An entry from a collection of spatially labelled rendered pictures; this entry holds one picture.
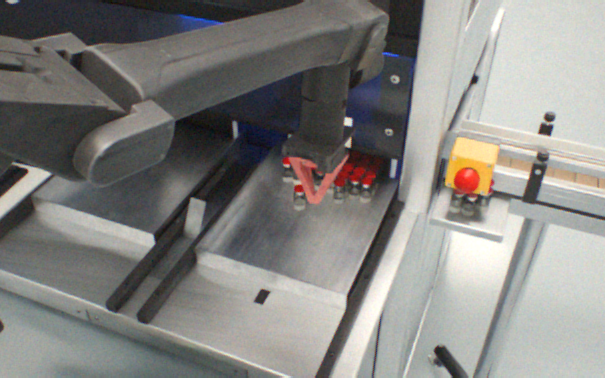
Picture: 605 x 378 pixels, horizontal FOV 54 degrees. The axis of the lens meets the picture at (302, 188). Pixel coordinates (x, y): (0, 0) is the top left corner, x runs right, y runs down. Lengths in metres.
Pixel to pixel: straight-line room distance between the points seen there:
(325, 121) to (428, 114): 0.29
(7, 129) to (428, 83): 0.71
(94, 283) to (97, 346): 1.07
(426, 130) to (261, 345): 0.43
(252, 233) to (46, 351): 1.20
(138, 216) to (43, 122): 0.76
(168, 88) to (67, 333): 1.75
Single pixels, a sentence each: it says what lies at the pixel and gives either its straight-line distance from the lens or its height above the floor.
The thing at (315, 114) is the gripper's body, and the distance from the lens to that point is 0.72.
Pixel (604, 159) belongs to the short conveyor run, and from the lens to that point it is 1.25.
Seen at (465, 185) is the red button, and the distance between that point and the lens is 0.99.
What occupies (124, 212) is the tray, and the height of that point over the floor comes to 0.88.
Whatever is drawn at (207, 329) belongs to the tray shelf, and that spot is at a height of 0.88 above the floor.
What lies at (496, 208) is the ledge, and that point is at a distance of 1.15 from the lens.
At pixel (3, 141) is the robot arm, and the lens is 0.35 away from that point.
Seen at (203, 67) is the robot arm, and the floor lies 1.39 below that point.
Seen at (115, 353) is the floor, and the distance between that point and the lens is 2.04.
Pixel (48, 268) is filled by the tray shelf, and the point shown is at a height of 0.88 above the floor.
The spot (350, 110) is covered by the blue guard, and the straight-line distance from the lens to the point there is 1.01.
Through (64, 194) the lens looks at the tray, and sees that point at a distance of 1.20.
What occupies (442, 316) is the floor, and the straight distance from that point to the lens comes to 2.09.
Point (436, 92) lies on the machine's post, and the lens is 0.95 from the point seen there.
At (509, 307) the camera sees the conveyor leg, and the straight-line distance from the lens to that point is 1.43.
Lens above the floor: 1.60
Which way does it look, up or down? 40 degrees down
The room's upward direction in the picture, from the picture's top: straight up
